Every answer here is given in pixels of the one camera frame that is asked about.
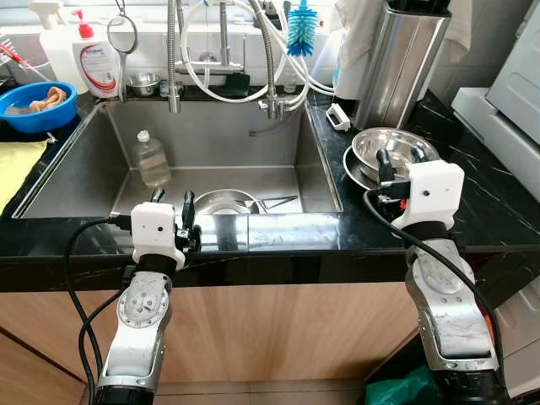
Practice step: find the white washing machine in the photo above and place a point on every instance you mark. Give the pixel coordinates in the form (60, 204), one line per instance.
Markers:
(527, 337)

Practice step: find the steel plate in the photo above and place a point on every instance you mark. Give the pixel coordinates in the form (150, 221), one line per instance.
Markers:
(354, 169)

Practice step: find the yellow cloth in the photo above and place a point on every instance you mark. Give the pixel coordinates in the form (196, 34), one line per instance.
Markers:
(17, 169)

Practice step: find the wooden sink cabinet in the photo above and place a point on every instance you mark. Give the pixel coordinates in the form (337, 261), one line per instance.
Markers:
(270, 333)

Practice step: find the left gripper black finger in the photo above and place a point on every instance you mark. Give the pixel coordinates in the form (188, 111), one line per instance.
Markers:
(157, 196)
(189, 211)

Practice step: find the stainless steel sink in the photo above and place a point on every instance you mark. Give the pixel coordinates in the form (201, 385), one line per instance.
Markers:
(240, 148)

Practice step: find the steel mesh strainer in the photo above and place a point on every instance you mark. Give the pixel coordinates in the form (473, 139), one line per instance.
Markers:
(121, 35)

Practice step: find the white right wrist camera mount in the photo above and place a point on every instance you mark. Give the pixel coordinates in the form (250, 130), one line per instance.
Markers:
(430, 192)

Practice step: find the clear plastic bottle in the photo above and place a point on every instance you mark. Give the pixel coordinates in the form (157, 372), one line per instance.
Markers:
(152, 160)

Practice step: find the white appliance with lid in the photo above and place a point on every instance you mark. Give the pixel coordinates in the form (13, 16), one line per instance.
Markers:
(510, 101)

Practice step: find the dark green sponge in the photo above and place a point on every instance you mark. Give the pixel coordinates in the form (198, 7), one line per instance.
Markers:
(237, 84)

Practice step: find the small white plug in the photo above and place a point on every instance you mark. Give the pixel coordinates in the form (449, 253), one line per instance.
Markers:
(339, 117)

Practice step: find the large steel bowl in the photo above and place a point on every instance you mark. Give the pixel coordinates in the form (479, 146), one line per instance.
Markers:
(375, 143)

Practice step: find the thin steel utensil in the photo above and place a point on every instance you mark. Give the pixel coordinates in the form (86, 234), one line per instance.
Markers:
(283, 202)

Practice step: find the white spray bottle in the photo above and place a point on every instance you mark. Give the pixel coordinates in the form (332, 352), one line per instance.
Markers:
(57, 51)

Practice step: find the blue plastic bowl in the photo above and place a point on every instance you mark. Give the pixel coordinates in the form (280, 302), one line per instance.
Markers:
(38, 121)

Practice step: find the red utensil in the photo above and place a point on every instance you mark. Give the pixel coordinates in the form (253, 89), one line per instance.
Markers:
(15, 56)

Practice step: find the green plastic bag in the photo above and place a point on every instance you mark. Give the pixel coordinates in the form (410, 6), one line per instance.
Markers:
(396, 390)

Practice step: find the steel faucet pipe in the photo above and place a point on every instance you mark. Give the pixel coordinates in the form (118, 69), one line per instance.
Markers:
(174, 59)

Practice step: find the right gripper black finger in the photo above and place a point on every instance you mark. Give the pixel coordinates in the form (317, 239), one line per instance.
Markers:
(418, 155)
(386, 164)

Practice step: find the white soap bottle red pump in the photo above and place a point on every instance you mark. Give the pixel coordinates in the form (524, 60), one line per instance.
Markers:
(97, 67)

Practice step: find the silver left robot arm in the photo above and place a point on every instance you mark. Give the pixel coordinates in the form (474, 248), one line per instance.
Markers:
(135, 337)

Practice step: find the blue bottle brush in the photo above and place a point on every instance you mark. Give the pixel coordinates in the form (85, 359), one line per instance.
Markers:
(302, 29)

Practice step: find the tall steel utensil holder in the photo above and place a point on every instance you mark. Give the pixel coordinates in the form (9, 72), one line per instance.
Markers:
(398, 67)

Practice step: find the small steel bowl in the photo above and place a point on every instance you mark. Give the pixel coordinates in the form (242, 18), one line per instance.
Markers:
(143, 83)

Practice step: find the steel filter tap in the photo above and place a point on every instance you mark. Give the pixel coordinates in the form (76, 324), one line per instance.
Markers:
(224, 42)

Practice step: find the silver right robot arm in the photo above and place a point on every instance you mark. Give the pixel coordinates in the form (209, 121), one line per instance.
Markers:
(451, 321)

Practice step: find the tan cloth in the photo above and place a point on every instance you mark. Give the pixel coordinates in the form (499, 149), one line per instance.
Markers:
(49, 99)

